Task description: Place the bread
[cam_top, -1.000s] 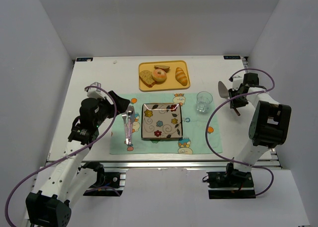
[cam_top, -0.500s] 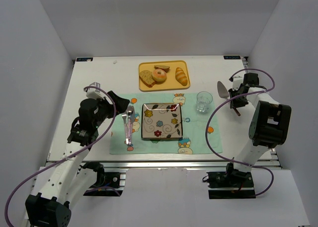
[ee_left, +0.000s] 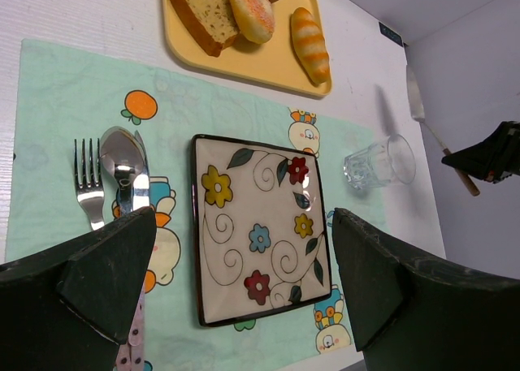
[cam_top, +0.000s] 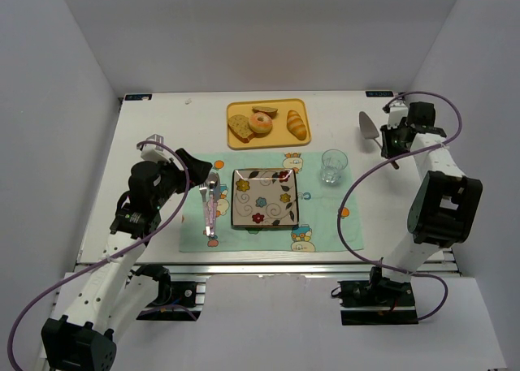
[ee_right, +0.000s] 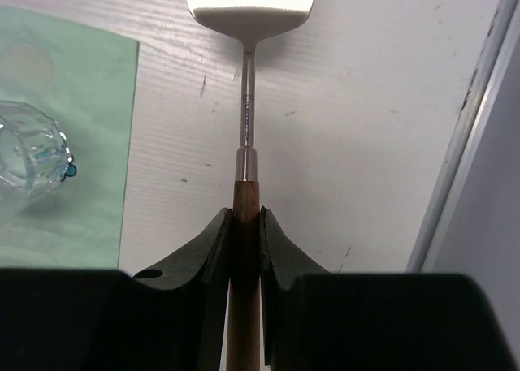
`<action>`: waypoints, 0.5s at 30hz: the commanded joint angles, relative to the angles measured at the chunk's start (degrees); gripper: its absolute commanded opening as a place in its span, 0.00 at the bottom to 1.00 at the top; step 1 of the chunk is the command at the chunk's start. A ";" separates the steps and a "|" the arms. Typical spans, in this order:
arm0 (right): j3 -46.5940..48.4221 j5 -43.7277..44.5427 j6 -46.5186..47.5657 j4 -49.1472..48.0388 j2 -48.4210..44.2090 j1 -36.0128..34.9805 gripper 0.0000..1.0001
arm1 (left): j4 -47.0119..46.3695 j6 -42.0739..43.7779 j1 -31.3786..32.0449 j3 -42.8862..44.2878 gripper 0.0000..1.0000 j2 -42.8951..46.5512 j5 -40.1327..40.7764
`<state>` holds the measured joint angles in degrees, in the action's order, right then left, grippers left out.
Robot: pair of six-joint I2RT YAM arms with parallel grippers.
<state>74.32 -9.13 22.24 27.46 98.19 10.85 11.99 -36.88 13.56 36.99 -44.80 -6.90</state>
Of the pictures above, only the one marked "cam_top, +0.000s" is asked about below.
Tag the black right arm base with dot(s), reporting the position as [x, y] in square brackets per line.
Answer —
[376, 301]

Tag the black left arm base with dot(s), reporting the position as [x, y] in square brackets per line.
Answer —
[175, 300]

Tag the dark blue table label left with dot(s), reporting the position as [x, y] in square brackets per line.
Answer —
[138, 97]

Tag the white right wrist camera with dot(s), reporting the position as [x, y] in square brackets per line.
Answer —
[396, 111]

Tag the mint green cartoon placemat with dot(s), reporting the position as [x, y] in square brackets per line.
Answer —
[325, 223]

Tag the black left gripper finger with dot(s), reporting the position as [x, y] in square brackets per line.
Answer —
[196, 179]
[197, 169]

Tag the pink sugared donut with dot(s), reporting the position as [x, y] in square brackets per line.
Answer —
[260, 123]

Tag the silver knife pink handle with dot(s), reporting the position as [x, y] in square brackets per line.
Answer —
[214, 193]

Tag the dark blue table label right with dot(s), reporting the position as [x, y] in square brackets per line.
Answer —
[379, 93]

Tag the yellow plastic tray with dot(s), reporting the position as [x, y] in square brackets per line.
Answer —
[279, 136]

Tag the aluminium frame rail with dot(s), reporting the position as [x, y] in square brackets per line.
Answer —
[271, 269]

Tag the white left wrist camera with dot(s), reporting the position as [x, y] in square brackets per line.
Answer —
[154, 152]

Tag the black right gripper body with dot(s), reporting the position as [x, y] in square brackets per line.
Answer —
[390, 140]

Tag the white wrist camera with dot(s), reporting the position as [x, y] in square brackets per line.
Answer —
[154, 152]
[396, 111]

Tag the striped orange bread roll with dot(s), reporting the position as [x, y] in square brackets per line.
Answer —
[296, 125]

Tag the sliced loaf bread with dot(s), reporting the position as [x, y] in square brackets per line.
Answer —
[239, 125]

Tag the steel spatula wooden handle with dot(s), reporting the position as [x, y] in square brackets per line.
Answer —
[368, 129]

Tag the clear drinking glass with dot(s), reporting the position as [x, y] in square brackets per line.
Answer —
[333, 164]

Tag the silver spoon pink handle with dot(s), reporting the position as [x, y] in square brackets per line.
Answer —
[210, 177]

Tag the small brown bread piece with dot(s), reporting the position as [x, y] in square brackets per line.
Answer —
[270, 111]

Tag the square floral ceramic plate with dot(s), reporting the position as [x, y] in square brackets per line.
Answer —
[264, 198]

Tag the dark blue table label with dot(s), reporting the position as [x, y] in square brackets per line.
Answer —
[138, 97]
[379, 93]

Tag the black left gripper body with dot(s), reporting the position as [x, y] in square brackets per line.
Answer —
[179, 171]

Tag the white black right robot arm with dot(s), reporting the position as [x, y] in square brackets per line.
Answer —
[444, 208]

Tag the silver fork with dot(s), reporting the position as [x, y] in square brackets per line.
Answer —
[203, 191]

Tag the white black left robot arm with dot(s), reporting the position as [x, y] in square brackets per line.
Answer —
[85, 337]

